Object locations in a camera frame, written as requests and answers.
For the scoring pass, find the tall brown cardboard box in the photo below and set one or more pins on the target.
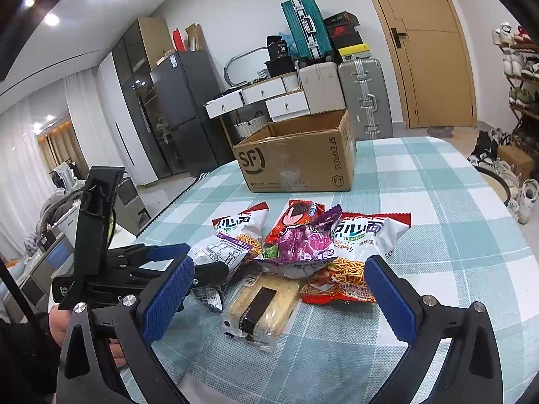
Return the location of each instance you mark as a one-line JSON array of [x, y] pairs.
[[153, 38]]

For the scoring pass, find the woven laundry basket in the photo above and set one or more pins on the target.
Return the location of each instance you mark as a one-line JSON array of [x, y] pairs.
[[248, 126]]

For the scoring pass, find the dark grey fridge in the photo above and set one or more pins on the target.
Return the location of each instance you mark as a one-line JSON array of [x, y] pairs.
[[185, 113]]

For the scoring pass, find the purple candy packet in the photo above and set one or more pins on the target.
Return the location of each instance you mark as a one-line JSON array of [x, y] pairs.
[[309, 242]]

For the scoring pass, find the white dresser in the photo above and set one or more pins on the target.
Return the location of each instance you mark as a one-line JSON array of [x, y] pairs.
[[261, 96]]

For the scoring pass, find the clear sandwich cake packet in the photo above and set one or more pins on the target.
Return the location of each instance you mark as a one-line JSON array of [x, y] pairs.
[[261, 307]]

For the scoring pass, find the small white basket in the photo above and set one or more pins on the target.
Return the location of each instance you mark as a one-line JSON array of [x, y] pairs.
[[262, 74]]

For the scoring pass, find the red black shoe box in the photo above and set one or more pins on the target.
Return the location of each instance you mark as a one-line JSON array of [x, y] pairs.
[[345, 30]]

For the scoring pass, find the white wardrobe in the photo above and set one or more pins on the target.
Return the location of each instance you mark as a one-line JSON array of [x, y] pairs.
[[113, 113]]

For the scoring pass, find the wooden shoe rack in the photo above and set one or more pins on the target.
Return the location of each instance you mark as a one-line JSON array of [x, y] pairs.
[[528, 126]]

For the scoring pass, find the tan wooden door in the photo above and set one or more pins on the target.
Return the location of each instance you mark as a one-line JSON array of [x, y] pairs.
[[433, 71]]

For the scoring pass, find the blue plastic bag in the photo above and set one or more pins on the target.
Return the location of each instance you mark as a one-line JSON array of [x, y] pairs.
[[285, 36]]

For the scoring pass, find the person's left forearm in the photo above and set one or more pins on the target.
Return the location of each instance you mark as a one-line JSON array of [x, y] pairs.
[[25, 357]]

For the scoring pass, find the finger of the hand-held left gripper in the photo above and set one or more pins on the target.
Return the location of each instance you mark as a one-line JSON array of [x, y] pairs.
[[210, 273], [164, 251]]

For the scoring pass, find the white red noodle snack packet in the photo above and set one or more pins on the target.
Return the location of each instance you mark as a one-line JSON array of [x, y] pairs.
[[370, 233], [242, 229]]

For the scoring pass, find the pile of loose shoes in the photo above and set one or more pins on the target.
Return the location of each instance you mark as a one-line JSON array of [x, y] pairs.
[[522, 193]]

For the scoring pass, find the grey doormat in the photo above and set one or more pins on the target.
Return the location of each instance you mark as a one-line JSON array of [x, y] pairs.
[[441, 132]]

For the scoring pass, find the pile of grey clothes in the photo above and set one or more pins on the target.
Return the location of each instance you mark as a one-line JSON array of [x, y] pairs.
[[54, 206]]

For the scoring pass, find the silver white snack bag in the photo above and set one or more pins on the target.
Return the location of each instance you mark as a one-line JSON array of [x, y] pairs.
[[219, 256]]

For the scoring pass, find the dark glass cabinet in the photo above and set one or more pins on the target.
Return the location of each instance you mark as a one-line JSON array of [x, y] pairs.
[[134, 92]]

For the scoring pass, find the slim brown cardboard box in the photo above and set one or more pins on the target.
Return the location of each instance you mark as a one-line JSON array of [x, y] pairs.
[[194, 38]]

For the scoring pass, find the person's left hand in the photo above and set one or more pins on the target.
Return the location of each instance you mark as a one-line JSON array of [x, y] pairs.
[[59, 326]]

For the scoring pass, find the oval metal mirror frame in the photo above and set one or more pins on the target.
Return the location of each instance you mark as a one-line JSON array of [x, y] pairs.
[[229, 67]]

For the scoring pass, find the beige suitcase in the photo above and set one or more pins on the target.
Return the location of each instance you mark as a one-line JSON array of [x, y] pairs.
[[322, 88]]

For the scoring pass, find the black carton white label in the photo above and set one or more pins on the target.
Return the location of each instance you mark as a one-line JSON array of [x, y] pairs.
[[278, 48]]

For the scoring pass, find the black case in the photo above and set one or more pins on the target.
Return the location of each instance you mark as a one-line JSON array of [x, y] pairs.
[[280, 67]]

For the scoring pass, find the red pink-cream cookie packet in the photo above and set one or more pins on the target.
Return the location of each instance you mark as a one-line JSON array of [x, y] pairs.
[[294, 219]]

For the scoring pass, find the silver suitcase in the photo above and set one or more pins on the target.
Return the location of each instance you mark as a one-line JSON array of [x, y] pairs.
[[364, 96]]

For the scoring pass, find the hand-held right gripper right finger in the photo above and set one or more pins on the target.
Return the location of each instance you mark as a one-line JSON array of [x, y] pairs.
[[389, 298]]

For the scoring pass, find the round dark stool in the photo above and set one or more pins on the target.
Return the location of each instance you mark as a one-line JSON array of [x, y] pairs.
[[501, 185]]

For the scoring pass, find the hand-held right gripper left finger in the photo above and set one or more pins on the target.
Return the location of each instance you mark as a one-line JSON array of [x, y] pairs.
[[166, 298]]

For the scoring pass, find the teal suitcase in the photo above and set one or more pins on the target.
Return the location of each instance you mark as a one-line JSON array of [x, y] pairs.
[[301, 25]]

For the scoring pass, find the rows of racked shoes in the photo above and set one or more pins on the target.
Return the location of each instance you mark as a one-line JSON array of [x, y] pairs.
[[518, 63]]

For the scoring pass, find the small brown cardboard box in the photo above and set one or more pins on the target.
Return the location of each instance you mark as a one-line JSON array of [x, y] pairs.
[[516, 162]]

